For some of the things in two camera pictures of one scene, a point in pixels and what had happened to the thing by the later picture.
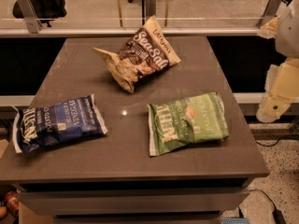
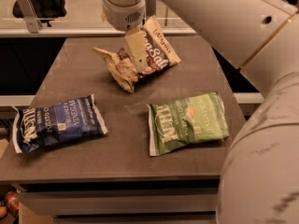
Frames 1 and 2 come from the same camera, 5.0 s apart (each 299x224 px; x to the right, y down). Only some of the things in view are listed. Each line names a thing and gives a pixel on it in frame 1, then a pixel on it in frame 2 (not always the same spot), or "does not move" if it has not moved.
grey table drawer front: x=48 y=203 does not move
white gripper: x=288 y=35 → x=121 y=15
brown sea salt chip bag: x=144 y=55 does not move
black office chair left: x=46 y=0 does not move
